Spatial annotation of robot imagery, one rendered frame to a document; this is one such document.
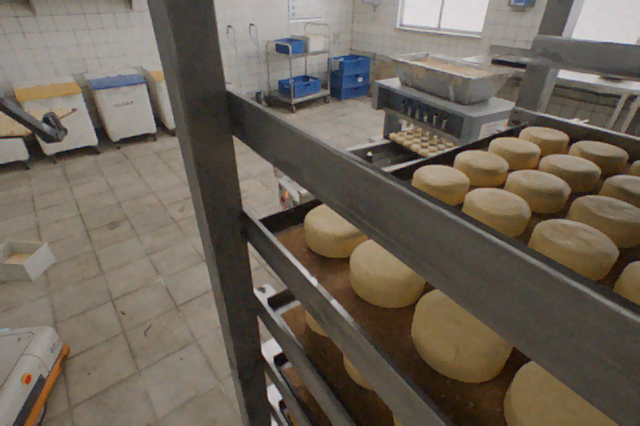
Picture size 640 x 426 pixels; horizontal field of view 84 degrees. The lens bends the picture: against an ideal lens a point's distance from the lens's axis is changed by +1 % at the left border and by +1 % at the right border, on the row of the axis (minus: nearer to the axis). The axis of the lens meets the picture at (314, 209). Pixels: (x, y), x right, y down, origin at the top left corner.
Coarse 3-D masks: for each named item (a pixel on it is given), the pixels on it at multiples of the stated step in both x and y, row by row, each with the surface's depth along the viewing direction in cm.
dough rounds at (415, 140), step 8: (392, 136) 199; (400, 136) 202; (408, 136) 199; (416, 136) 199; (424, 136) 201; (408, 144) 190; (416, 144) 190; (424, 144) 189; (432, 144) 190; (440, 144) 193; (448, 144) 189; (456, 144) 190; (424, 152) 181; (432, 152) 183; (440, 152) 180
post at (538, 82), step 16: (560, 0) 41; (576, 0) 40; (544, 16) 43; (560, 16) 41; (576, 16) 42; (544, 32) 43; (560, 32) 42; (528, 64) 46; (528, 80) 46; (544, 80) 45; (528, 96) 47; (544, 96) 46; (544, 112) 48
